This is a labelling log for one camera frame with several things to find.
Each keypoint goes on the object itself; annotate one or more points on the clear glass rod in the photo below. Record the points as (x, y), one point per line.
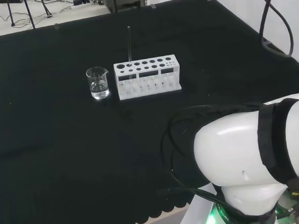
(129, 46)

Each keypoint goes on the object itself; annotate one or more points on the white test tube rack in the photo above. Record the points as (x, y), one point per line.
(147, 76)

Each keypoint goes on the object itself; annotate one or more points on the clear glass beaker with water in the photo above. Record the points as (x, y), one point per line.
(97, 83)

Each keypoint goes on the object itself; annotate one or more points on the black bench cloth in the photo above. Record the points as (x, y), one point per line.
(76, 126)

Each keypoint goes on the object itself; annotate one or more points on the grey machine base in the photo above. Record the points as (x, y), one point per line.
(125, 0)

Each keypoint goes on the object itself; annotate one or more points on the white power strip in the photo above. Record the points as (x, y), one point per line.
(88, 4)

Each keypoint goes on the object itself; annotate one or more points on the black tripod legs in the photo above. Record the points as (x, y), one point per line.
(11, 13)

